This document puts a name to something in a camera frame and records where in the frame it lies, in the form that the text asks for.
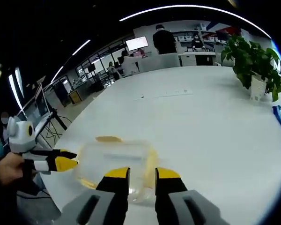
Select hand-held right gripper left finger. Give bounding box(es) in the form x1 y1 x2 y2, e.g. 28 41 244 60
60 166 131 225

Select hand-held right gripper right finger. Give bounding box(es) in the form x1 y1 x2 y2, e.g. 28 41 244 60
154 167 228 225

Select clear plastic buckle box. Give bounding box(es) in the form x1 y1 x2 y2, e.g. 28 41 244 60
75 139 159 205

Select yellow buckle clear lid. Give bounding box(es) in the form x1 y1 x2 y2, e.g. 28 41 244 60
76 135 159 189

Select person's left hand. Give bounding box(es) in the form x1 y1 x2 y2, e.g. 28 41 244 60
0 152 27 186

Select silver monitor with dark picture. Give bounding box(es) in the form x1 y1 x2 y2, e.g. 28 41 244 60
35 92 51 117

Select white lit monitor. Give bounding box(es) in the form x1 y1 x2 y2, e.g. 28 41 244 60
126 36 149 51

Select grey chair back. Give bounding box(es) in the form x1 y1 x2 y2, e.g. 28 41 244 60
138 52 181 72

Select white counter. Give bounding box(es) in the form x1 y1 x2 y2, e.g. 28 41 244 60
178 51 216 67

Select potted green plant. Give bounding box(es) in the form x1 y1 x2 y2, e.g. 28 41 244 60
221 34 281 102

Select long curved ceiling light strip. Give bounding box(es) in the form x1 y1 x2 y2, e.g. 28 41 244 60
119 5 272 38

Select wall shelves with white boxes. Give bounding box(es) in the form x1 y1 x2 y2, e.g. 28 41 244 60
173 30 228 43

